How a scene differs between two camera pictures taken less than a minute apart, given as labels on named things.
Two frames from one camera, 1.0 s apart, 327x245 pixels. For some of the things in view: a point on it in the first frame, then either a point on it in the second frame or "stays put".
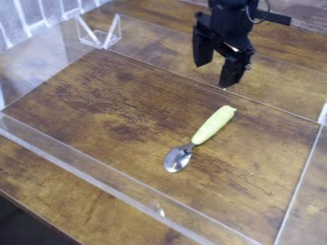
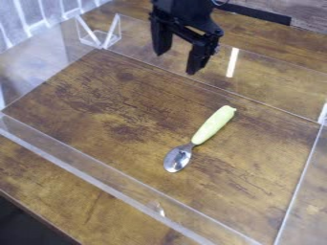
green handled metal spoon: (180, 156) stays put
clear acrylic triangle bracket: (99, 38) stays put
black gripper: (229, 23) to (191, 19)
